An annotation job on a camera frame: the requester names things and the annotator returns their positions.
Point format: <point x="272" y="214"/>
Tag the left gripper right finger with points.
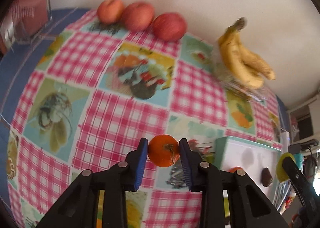
<point x="190" y="161"/>

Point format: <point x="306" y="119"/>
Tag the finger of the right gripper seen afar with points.
<point x="303" y="188"/>

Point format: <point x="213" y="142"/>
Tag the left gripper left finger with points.
<point x="139" y="162"/>

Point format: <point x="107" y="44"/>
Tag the orange tangerine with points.
<point x="163" y="150"/>
<point x="234" y="169"/>

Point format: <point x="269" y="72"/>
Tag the dark avocado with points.
<point x="266" y="177"/>

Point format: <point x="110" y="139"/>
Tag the teal toy case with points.
<point x="299" y="158"/>

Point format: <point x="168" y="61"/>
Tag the white tray with teal rim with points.
<point x="252" y="157"/>

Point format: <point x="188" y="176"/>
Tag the white shelf unit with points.
<point x="304" y="120"/>

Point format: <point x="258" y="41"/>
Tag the pink checkered fruit tablecloth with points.
<point x="206" y="111"/>

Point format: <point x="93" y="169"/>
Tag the clear plastic fruit container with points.
<point x="220" y="71"/>

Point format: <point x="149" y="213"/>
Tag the upper yellow banana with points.
<point x="250" y="58"/>

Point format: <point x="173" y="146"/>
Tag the yellow banana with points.
<point x="250" y="58"/>
<point x="231" y="57"/>

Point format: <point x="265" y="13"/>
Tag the lower yellow banana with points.
<point x="231" y="57"/>

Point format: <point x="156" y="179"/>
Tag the large red apple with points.
<point x="169" y="27"/>

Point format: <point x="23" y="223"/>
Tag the middle red apple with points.
<point x="138" y="16"/>

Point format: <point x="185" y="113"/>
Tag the small orange-red apple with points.
<point x="110" y="11"/>

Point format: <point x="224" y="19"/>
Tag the clear acrylic box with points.
<point x="11" y="33"/>

